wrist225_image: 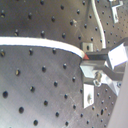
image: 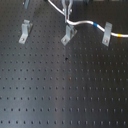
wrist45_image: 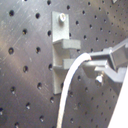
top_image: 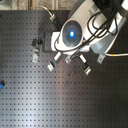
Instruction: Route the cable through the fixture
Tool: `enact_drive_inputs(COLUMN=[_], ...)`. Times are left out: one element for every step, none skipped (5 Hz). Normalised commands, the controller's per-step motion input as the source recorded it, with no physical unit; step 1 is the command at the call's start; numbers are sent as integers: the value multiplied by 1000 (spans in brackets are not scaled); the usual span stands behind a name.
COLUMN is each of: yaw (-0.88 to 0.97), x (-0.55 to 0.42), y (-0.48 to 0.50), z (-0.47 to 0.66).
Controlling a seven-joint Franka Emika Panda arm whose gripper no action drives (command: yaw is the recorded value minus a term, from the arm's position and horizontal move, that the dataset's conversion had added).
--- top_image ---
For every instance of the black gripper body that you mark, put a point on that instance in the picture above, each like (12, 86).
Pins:
(46, 46)

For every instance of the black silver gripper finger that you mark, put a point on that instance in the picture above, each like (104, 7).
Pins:
(54, 62)
(84, 65)

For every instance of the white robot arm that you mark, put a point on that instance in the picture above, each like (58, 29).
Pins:
(87, 27)

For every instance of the silver metal clip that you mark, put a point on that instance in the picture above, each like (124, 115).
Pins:
(68, 59)

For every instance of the black cable clip fixture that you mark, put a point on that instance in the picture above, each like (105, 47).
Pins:
(37, 42)

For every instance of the silver base bracket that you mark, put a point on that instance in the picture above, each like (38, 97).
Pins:
(100, 58)

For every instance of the silver metal bracket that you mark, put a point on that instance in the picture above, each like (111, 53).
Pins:
(35, 55)

